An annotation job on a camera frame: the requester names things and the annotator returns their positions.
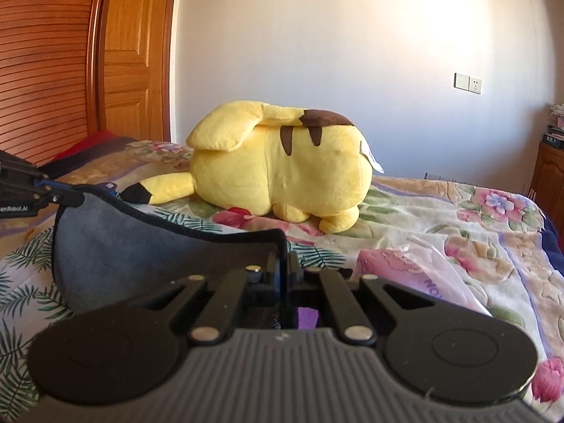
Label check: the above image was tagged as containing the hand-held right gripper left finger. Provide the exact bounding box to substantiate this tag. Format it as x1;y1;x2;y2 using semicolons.
149;250;284;343

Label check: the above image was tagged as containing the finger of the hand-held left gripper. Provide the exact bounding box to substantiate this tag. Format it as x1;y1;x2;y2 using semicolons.
30;175;85;208

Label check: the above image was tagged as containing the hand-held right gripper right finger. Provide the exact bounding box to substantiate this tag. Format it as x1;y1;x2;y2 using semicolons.
286;250;438;345

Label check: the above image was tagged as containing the grey towel with black edge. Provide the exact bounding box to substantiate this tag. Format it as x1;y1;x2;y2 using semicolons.
51;185;288;319

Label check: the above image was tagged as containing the purple cloth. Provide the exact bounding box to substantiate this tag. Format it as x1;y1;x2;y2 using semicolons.
297;307;321;331

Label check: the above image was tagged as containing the red cloth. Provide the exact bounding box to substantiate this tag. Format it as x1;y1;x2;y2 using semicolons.
56;130;133;165

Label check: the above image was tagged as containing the yellow plush toy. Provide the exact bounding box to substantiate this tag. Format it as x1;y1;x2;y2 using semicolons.
121;100;385;234

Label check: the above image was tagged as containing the pink plastic bag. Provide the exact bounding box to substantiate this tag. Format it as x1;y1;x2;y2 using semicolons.
355;234;492;318

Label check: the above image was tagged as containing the wooden louvered wardrobe door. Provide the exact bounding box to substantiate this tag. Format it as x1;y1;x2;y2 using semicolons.
0;0;110;168

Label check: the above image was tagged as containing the wooden panel door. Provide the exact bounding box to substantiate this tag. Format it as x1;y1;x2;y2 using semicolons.
94;0;181;144

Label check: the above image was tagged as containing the floral bed blanket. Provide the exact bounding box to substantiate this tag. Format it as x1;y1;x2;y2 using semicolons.
0;139;564;407

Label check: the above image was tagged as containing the dark blue cloth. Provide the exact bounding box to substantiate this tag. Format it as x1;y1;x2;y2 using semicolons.
539;217;564;266

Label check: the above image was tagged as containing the wooden cabinet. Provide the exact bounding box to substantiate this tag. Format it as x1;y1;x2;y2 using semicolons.
528;140;564;214

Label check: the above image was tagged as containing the white wall switch socket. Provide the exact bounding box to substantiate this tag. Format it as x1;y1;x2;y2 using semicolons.
453;72;482;95

